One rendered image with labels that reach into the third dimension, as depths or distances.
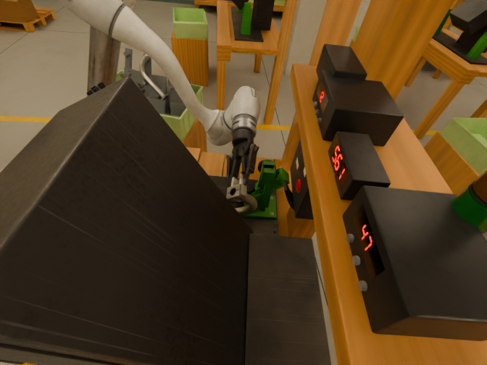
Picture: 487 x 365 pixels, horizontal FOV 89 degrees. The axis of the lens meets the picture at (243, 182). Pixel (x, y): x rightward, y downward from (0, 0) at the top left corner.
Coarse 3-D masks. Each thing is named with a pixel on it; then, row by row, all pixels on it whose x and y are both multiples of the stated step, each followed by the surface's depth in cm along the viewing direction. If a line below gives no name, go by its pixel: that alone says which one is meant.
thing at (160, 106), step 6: (144, 54) 158; (150, 60) 159; (144, 66) 161; (150, 66) 161; (150, 72) 162; (156, 78) 164; (162, 78) 163; (156, 84) 165; (162, 84) 165; (150, 90) 167; (150, 96) 168; (150, 102) 165; (156, 102) 165; (162, 102) 165; (156, 108) 167; (162, 108) 166
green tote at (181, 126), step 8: (120, 72) 178; (200, 88) 172; (200, 96) 174; (184, 112) 152; (168, 120) 150; (176, 120) 148; (184, 120) 154; (192, 120) 169; (176, 128) 153; (184, 128) 157; (184, 136) 160
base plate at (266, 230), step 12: (216, 180) 126; (228, 180) 127; (252, 180) 128; (276, 192) 125; (240, 204) 117; (276, 204) 119; (276, 216) 115; (252, 228) 110; (264, 228) 110; (276, 228) 111
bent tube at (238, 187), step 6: (234, 186) 77; (240, 186) 75; (228, 192) 78; (234, 192) 79; (240, 192) 75; (228, 198) 77; (240, 198) 78; (246, 198) 79; (252, 198) 81; (252, 204) 82; (240, 210) 90; (246, 210) 88; (252, 210) 86
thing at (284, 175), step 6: (282, 168) 101; (276, 174) 100; (282, 174) 98; (288, 174) 103; (276, 180) 101; (282, 180) 99; (288, 180) 100; (264, 186) 104; (276, 186) 102; (282, 186) 102; (246, 192) 110; (252, 192) 109; (258, 192) 106; (270, 192) 105; (258, 198) 109
